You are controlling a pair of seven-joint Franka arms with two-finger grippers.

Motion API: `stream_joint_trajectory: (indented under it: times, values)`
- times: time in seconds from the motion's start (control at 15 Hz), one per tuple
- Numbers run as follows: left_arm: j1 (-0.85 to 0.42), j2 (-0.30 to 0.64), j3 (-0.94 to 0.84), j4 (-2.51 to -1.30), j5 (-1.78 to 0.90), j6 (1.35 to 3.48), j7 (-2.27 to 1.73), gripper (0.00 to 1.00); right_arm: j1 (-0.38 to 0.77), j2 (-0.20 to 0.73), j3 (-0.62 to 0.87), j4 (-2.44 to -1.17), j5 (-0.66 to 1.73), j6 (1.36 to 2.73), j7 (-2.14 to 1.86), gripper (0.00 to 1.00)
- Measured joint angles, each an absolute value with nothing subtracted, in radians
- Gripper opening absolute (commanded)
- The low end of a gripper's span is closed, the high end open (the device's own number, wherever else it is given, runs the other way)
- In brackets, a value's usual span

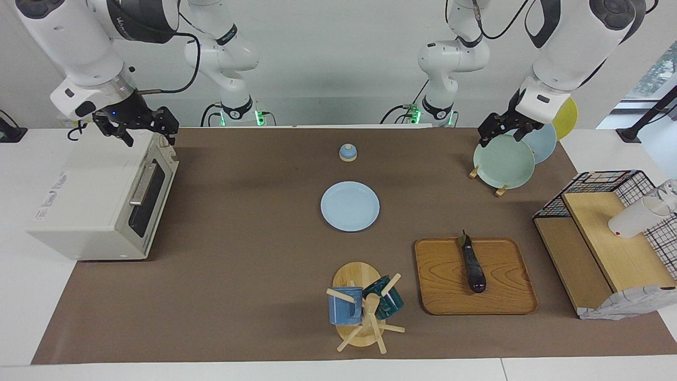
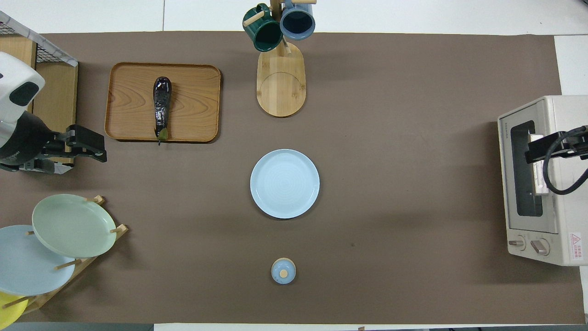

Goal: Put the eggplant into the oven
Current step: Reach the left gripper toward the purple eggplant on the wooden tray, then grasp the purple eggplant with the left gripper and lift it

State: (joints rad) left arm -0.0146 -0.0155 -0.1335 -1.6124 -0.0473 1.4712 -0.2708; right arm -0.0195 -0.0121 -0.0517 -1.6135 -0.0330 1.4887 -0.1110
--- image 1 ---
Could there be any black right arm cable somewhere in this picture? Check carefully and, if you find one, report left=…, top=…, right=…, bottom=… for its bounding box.
left=136, top=32, right=202, bottom=95

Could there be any black wire basket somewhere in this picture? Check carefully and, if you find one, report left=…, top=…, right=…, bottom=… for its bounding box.
left=533, top=169, right=677, bottom=281

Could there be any black left base cable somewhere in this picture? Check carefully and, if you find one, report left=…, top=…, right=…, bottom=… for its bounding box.
left=380, top=79, right=429, bottom=125

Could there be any window with greenery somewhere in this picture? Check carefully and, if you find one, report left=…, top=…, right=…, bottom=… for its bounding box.
left=624, top=41, right=677, bottom=101

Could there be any dark purple eggplant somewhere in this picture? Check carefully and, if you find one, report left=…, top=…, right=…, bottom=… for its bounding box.
left=458, top=230, right=487, bottom=293

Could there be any oven door with glass window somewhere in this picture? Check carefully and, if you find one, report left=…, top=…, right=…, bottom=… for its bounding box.
left=115, top=155, right=179, bottom=260

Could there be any clear glass cup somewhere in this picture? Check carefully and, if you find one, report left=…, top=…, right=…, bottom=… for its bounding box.
left=656, top=179, right=677, bottom=212

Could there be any wooden plate rack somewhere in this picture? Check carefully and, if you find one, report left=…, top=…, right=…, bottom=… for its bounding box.
left=469, top=165, right=509, bottom=197

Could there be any black desk clamp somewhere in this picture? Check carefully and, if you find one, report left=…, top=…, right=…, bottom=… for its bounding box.
left=0, top=110, right=28, bottom=143

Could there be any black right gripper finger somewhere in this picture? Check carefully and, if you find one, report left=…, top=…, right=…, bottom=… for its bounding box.
left=153, top=107, right=179, bottom=145
left=93, top=113, right=135, bottom=148

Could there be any brown table mat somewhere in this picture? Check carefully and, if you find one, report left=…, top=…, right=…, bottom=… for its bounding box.
left=31, top=127, right=677, bottom=365

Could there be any light blue racked plate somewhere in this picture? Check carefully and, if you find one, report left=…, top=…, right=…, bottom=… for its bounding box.
left=508, top=123, right=557, bottom=165

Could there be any black base cable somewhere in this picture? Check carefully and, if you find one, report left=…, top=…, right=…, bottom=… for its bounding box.
left=380, top=79, right=429, bottom=125
left=200, top=103, right=223, bottom=128

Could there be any wooden serving tray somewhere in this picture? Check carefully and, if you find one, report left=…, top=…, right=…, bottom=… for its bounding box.
left=414, top=238, right=538, bottom=316

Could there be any grey patterned cloth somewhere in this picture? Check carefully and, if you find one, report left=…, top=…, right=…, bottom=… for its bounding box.
left=578, top=285, right=677, bottom=321

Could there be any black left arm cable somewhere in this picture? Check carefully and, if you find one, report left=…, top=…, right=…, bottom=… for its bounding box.
left=444, top=0, right=530, bottom=41

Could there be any wooden two-tier shelf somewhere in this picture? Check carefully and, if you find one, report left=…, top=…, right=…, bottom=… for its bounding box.
left=533, top=192, right=677, bottom=317

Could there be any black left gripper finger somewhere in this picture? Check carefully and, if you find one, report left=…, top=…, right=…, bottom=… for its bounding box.
left=512, top=123, right=545, bottom=142
left=478, top=114, right=503, bottom=148

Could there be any pale green racked plate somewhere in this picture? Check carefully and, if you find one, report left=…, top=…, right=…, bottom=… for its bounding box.
left=473, top=133, right=536, bottom=190

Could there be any white toaster oven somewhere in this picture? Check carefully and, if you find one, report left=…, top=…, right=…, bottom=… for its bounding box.
left=28, top=129, right=179, bottom=261

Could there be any white plastic cup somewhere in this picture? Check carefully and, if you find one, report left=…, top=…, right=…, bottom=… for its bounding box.
left=608, top=196, right=672, bottom=239

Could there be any blue mug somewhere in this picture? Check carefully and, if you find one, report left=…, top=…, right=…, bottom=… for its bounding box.
left=328, top=286, right=364, bottom=325

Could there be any yellow racked plate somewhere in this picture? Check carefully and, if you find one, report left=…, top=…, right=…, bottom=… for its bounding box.
left=550, top=97, right=578, bottom=141

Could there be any black right base cable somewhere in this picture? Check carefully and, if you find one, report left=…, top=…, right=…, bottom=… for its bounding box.
left=200, top=103, right=223, bottom=128

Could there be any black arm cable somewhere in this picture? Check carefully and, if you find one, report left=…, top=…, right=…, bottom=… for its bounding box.
left=444, top=0, right=530, bottom=41
left=136, top=32, right=202, bottom=95

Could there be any dark green mug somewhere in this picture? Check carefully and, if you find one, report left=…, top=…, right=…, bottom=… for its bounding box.
left=362, top=275, right=405, bottom=320

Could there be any wooden mug tree stand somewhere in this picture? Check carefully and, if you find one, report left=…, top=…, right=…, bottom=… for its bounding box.
left=326, top=261, right=406, bottom=354

